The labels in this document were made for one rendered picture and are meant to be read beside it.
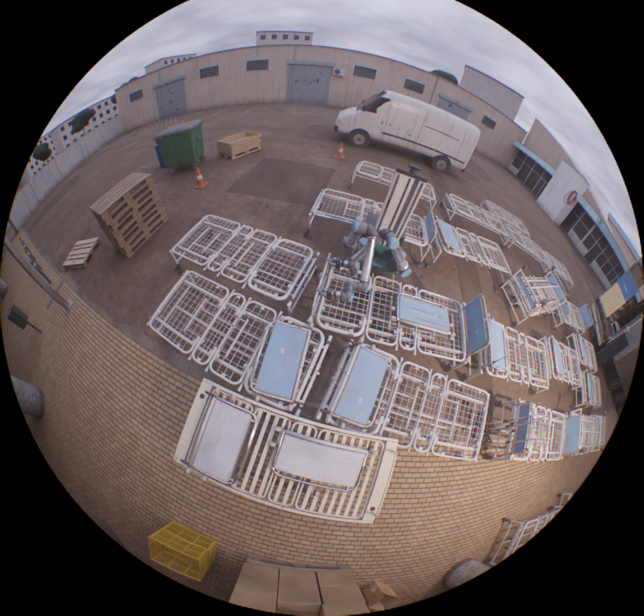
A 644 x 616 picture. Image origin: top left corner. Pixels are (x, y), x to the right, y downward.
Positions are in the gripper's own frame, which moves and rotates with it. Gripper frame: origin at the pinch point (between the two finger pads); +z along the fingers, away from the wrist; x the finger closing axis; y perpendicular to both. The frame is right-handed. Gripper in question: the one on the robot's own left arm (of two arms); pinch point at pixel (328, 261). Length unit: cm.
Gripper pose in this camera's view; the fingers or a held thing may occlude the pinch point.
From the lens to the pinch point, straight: 235.3
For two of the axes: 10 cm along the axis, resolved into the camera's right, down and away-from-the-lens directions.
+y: -2.5, 8.0, -5.4
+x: 0.5, 5.7, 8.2
